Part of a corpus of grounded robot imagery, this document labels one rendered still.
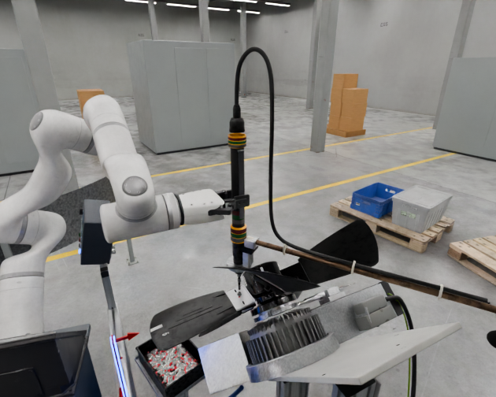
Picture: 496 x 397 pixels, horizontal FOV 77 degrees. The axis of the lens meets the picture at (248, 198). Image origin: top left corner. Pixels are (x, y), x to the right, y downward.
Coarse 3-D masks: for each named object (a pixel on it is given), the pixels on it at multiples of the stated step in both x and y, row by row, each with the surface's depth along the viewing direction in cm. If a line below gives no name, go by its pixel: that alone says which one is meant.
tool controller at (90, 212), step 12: (84, 204) 135; (96, 204) 138; (84, 216) 125; (96, 216) 127; (84, 228) 120; (96, 228) 122; (84, 240) 122; (96, 240) 124; (84, 252) 123; (96, 252) 126; (108, 252) 128; (84, 264) 125; (96, 264) 127
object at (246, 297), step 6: (234, 288) 94; (228, 294) 93; (234, 294) 92; (246, 294) 92; (234, 300) 90; (240, 300) 90; (246, 300) 90; (252, 300) 89; (240, 306) 88; (246, 306) 88
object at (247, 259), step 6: (246, 240) 80; (252, 240) 80; (246, 246) 81; (252, 246) 80; (246, 252) 81; (252, 252) 81; (228, 258) 88; (246, 258) 82; (252, 258) 85; (228, 264) 85; (234, 264) 85; (246, 264) 83; (234, 270) 84; (240, 270) 83
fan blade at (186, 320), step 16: (192, 304) 91; (208, 304) 89; (224, 304) 88; (160, 320) 87; (176, 320) 85; (192, 320) 84; (208, 320) 83; (160, 336) 79; (176, 336) 78; (192, 336) 78
